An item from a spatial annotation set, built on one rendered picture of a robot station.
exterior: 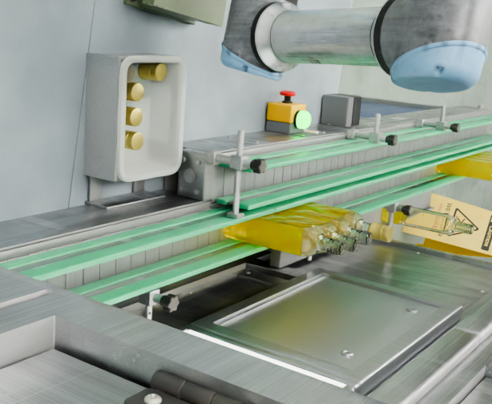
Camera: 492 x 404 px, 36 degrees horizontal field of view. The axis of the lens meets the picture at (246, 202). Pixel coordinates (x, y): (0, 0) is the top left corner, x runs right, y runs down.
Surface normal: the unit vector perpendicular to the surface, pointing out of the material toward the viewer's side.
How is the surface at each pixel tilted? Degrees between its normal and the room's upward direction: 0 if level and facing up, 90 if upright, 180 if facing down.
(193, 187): 90
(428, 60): 81
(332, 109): 90
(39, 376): 90
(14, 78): 0
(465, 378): 90
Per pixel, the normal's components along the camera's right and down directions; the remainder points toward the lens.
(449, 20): -0.16, 0.04
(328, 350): 0.07, -0.97
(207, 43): 0.82, 0.18
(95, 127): -0.57, 0.14
